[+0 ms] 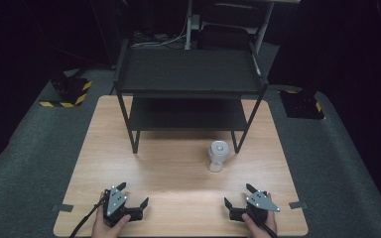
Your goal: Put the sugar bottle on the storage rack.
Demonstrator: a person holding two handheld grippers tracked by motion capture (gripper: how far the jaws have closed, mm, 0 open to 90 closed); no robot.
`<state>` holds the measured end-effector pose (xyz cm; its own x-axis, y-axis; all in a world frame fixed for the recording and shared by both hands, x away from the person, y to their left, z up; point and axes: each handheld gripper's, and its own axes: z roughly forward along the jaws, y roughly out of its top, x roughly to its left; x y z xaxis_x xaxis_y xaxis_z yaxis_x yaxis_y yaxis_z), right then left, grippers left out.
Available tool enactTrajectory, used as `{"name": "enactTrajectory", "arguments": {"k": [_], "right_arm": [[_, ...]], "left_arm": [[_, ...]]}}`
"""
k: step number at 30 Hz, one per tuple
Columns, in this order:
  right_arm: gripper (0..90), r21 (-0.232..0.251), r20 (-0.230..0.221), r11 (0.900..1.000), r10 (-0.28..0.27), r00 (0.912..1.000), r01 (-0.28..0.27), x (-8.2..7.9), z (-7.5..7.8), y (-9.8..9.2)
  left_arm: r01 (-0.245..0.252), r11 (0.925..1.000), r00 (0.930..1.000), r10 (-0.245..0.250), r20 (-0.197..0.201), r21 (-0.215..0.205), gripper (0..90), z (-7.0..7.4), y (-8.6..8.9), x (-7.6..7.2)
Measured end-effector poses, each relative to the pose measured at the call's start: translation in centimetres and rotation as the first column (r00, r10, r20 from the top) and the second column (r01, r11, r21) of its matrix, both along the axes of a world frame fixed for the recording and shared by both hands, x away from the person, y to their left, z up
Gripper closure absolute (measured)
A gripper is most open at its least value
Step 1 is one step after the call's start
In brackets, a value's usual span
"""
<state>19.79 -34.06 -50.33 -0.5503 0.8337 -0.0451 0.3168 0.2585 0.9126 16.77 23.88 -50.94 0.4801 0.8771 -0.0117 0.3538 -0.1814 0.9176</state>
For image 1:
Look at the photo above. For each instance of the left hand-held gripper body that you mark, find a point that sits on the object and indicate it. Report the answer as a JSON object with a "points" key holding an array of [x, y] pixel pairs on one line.
{"points": [[115, 201]]}

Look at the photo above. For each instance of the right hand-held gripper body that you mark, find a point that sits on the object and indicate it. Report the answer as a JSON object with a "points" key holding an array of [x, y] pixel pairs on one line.
{"points": [[259, 206]]}

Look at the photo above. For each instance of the clear bottle with silver cap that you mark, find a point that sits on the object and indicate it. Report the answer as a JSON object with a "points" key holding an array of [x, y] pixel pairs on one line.
{"points": [[218, 155]]}

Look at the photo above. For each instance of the black two-tier shelf rack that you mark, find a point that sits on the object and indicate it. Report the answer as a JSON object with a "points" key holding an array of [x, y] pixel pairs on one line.
{"points": [[188, 71]]}

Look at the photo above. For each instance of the person's right hand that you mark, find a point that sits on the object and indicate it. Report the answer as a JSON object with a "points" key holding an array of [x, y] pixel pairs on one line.
{"points": [[261, 229]]}

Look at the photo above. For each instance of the person's left hand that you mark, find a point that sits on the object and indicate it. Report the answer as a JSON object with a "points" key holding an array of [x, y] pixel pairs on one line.
{"points": [[102, 228]]}

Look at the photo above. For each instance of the grey tape strip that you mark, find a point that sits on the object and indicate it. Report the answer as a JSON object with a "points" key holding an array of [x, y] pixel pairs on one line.
{"points": [[298, 205], [63, 208]]}

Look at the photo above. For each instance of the black yellow striped stand base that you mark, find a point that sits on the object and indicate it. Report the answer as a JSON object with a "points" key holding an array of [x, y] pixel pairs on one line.
{"points": [[302, 104], [69, 92]]}

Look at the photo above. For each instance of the black chair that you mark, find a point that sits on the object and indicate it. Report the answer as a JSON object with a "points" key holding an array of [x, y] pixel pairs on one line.
{"points": [[226, 23]]}

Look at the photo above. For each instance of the white metal stand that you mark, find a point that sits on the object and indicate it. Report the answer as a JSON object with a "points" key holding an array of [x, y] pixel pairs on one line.
{"points": [[189, 24]]}

